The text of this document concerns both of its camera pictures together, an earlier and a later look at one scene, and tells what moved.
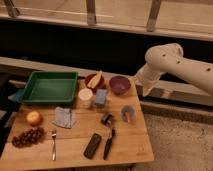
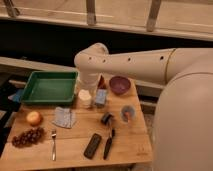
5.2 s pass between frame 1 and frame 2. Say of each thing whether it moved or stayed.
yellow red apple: stayed
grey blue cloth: stayed
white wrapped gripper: moved
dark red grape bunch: stayed
